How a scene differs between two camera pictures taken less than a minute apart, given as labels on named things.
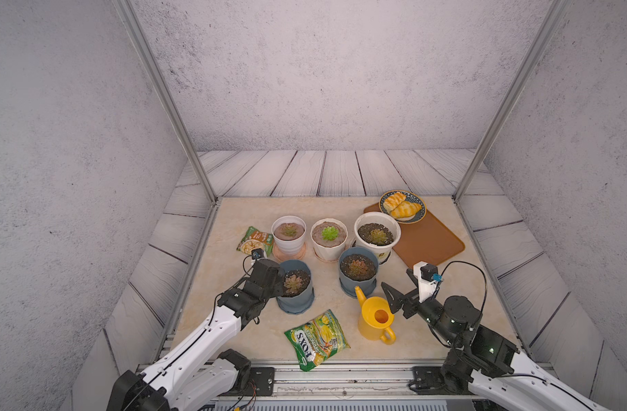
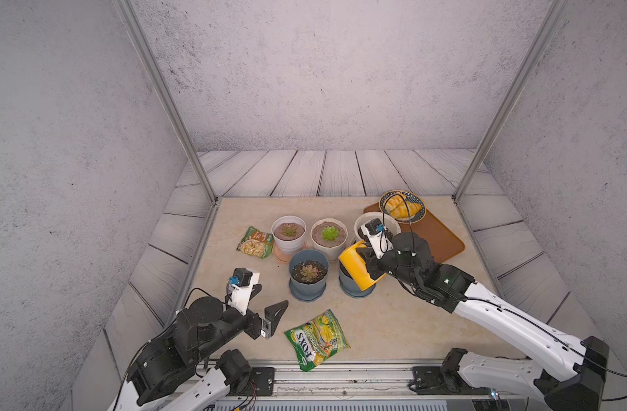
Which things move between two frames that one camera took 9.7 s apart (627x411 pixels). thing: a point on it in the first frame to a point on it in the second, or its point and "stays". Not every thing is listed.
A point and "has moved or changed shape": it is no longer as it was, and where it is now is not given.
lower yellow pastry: x=406 y=210 stays
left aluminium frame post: x=165 y=91 stays
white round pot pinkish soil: x=289 y=234 stays
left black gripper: x=278 y=285 to x=255 y=329
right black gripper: x=412 y=300 to x=372 y=262
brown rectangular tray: x=425 y=241 stays
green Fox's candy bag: x=318 y=339 stays
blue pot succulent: x=298 y=294 has moved or changed shape
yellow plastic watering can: x=375 y=318 to x=356 y=264
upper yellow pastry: x=392 y=200 stays
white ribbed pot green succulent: x=328 y=236 stays
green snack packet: x=256 y=240 stays
